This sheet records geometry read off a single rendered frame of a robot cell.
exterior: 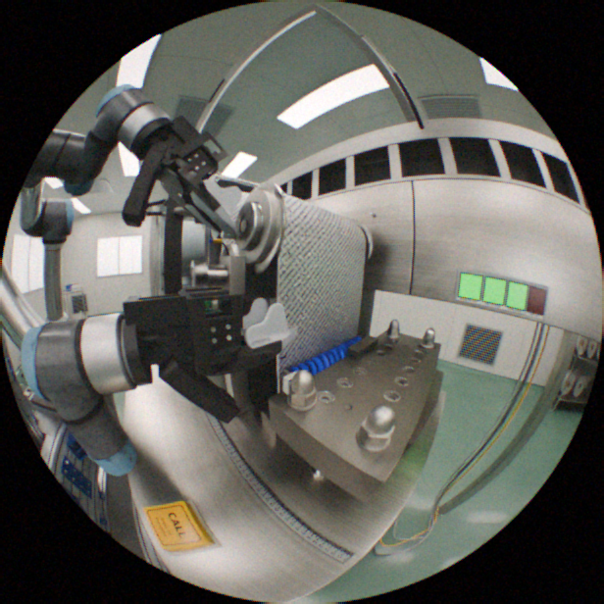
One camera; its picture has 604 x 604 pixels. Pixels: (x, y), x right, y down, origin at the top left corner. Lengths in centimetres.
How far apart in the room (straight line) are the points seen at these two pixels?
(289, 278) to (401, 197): 38
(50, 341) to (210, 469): 27
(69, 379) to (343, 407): 28
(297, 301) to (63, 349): 28
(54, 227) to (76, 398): 57
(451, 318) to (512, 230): 241
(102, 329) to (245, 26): 170
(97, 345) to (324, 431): 22
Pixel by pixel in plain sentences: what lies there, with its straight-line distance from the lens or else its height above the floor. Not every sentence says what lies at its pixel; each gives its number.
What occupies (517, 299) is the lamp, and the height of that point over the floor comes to 118.
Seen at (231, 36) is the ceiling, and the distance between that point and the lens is 174.
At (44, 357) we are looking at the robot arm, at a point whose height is 113.
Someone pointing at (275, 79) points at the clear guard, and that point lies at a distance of 79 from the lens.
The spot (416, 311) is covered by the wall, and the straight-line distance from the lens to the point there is 286.
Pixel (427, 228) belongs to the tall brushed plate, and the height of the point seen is 131.
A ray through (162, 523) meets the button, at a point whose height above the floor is 92.
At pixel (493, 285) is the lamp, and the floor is 120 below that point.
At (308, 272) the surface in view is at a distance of 27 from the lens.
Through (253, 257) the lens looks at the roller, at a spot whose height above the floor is 120.
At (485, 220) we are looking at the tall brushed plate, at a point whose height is 134.
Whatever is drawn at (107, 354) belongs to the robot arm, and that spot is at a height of 113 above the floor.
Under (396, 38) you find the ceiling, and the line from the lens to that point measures 173.
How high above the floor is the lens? 119
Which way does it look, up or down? 11 degrees down
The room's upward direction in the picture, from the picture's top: 3 degrees clockwise
